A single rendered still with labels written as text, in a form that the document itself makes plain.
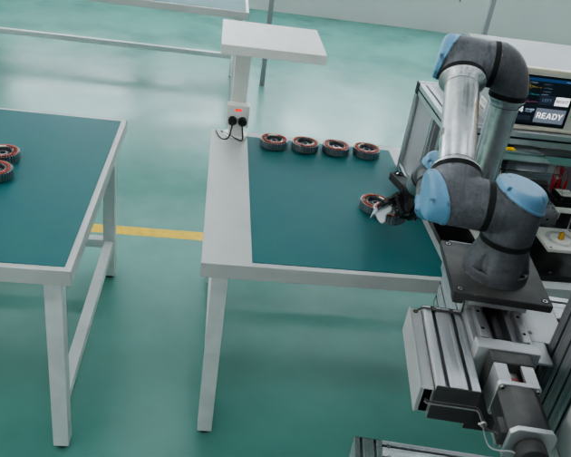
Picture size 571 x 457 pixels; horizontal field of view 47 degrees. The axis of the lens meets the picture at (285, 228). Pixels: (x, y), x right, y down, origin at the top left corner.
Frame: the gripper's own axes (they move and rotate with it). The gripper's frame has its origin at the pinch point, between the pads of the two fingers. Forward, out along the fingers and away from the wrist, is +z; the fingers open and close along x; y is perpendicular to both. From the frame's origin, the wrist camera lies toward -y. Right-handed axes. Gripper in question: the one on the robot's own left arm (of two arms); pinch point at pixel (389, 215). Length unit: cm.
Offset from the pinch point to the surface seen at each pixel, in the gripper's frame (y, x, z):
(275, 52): -62, -30, -8
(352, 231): 1.5, -10.7, 7.7
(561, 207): 4, 61, -9
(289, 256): 12.2, -36.4, 1.6
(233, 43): -66, -44, -6
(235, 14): -252, 17, 154
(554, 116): -19, 53, -29
